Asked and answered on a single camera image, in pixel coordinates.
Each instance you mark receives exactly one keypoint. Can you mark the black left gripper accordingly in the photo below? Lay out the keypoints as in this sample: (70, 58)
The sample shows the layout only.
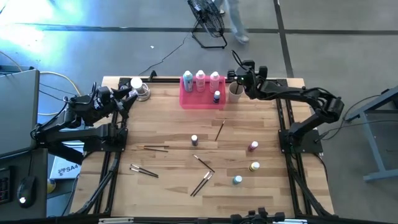
(115, 104)

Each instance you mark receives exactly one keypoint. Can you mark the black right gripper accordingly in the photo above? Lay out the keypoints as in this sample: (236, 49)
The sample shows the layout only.
(248, 81)

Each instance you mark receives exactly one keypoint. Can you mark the small blue paint bottle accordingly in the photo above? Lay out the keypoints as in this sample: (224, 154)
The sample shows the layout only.
(216, 99)

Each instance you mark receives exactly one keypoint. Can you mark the large teal paint bottle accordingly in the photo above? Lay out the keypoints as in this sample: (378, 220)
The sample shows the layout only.
(187, 82)

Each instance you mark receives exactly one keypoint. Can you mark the small magenta paint bottle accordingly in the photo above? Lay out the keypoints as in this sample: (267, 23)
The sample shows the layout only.
(253, 145)

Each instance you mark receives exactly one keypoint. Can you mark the small dark purple paint bottle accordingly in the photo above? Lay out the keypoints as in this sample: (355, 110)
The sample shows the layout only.
(194, 139)

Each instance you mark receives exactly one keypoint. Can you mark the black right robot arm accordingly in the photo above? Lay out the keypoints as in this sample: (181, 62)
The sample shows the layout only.
(304, 93)

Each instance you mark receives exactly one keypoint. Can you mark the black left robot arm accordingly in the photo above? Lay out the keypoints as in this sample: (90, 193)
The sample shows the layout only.
(93, 133)

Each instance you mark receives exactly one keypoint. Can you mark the small yellow paint bottle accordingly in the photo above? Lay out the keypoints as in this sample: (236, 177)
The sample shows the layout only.
(255, 165)

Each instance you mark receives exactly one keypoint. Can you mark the small light teal paint bottle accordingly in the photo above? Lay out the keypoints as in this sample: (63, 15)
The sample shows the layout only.
(237, 179)

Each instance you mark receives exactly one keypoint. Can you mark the white bulb table lamp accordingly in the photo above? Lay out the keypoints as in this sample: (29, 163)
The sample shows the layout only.
(136, 83)

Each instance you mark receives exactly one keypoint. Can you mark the beige ribbed cup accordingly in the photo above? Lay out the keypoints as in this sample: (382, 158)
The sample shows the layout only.
(232, 96)

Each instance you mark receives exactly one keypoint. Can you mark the pink plastic bin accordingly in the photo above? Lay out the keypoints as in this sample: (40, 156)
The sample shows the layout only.
(202, 101)

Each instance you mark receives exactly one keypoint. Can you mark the person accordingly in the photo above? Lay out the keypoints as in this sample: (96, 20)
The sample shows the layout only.
(236, 18)

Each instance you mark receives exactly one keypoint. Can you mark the black floor fan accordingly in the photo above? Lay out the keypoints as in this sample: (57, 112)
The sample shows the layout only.
(206, 15)

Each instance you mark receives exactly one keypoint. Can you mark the white printed box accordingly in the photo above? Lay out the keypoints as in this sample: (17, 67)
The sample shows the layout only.
(66, 170)

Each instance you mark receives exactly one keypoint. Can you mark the yellow round object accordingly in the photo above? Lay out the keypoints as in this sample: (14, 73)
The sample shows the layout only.
(51, 186)

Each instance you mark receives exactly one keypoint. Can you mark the dark grey desk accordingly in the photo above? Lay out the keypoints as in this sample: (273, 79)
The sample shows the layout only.
(37, 174)

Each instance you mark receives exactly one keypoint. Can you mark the black computer mouse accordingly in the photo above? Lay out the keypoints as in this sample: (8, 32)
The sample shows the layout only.
(26, 189)

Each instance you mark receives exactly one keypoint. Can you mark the grey metal stand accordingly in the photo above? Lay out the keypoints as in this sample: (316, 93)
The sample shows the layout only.
(373, 146)

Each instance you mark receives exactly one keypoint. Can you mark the black keyboard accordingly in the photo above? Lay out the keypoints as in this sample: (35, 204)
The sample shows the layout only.
(4, 186)

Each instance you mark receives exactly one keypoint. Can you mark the black aluminium table frame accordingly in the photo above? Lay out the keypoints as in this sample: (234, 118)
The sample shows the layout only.
(164, 80)

